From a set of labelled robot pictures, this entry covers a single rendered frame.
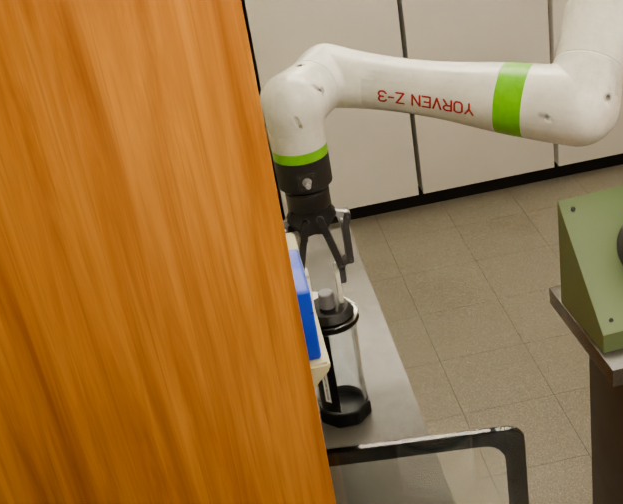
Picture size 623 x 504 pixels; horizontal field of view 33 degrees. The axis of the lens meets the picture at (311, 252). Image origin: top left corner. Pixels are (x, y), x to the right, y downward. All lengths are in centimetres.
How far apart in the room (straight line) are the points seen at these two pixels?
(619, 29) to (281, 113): 53
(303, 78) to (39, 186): 79
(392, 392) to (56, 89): 126
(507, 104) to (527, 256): 264
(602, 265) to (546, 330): 171
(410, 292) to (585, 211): 202
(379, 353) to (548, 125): 71
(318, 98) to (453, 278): 254
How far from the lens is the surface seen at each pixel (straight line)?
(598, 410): 239
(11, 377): 105
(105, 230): 96
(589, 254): 210
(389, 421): 196
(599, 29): 167
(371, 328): 221
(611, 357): 208
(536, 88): 162
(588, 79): 162
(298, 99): 163
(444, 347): 375
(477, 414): 344
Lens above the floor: 217
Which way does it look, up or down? 29 degrees down
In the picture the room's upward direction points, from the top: 10 degrees counter-clockwise
